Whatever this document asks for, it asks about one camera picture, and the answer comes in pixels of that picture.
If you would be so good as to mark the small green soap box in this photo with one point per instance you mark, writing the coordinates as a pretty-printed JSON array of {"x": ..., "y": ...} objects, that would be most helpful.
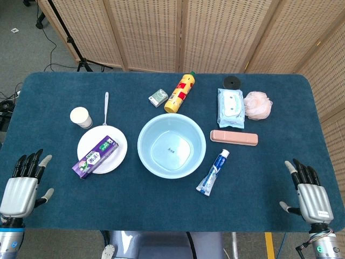
[{"x": 158, "y": 97}]

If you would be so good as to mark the pink mesh bath pouf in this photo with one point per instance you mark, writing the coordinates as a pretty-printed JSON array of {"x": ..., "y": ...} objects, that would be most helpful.
[{"x": 258, "y": 105}]

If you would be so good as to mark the blue white toothpaste tube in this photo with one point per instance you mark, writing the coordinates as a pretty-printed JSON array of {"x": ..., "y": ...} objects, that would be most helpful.
[{"x": 213, "y": 172}]

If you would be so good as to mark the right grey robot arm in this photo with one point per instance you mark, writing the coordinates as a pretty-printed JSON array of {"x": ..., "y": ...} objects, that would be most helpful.
[{"x": 324, "y": 245}]

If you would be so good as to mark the purple toothpaste box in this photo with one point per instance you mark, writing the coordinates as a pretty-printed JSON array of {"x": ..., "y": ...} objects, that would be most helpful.
[{"x": 94, "y": 159}]

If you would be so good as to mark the black round disc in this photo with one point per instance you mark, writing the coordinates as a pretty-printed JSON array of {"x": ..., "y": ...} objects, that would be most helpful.
[{"x": 231, "y": 82}]

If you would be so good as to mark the white paper cup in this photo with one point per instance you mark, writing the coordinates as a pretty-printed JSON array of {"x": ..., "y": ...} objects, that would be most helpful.
[{"x": 79, "y": 116}]

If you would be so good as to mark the grey robot torso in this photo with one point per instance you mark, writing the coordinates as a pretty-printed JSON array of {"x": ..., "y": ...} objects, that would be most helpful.
[{"x": 161, "y": 245}]

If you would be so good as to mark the yellow bottle with red label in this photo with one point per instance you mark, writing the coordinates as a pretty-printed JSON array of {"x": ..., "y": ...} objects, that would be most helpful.
[{"x": 179, "y": 93}]

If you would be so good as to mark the dark blue table mat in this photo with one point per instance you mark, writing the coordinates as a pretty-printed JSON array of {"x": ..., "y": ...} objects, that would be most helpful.
[{"x": 134, "y": 205}]

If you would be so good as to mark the light blue wet wipes pack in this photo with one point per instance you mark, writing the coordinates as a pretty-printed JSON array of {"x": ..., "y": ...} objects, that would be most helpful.
[{"x": 231, "y": 108}]

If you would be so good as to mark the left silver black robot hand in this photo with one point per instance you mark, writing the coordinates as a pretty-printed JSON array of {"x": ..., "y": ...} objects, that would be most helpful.
[{"x": 19, "y": 194}]

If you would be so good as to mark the light blue plastic basin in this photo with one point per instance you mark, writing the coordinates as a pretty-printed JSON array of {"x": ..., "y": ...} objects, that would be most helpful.
[{"x": 172, "y": 148}]

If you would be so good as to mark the black equipment on floor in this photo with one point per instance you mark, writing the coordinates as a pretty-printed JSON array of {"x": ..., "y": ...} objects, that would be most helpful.
[{"x": 5, "y": 113}]

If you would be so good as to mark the woven wicker folding screen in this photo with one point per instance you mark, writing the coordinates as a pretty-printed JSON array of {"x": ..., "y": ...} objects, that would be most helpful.
[{"x": 151, "y": 32}]

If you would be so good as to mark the pink toothbrush case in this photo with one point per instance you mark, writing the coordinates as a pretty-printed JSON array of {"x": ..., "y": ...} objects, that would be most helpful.
[{"x": 234, "y": 137}]

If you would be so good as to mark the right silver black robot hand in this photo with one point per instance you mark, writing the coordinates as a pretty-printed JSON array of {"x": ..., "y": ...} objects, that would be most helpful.
[{"x": 315, "y": 199}]

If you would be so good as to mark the black tripod stand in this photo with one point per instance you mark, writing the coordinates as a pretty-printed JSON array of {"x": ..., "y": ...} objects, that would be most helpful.
[{"x": 70, "y": 41}]

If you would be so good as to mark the white paper plate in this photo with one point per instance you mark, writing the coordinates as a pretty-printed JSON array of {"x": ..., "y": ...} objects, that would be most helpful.
[{"x": 91, "y": 137}]

